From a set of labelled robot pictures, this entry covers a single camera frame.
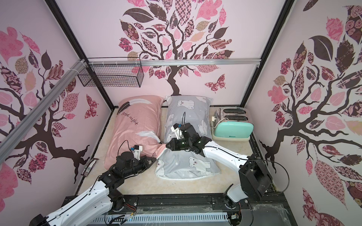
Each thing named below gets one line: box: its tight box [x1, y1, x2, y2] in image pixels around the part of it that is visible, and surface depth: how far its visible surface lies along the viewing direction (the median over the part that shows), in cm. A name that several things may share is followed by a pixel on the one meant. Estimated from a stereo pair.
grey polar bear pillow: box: [154, 95, 222, 180], surface depth 85 cm
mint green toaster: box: [210, 106, 255, 142], surface depth 94 cm
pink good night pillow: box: [103, 95, 167, 170], surface depth 90 cm
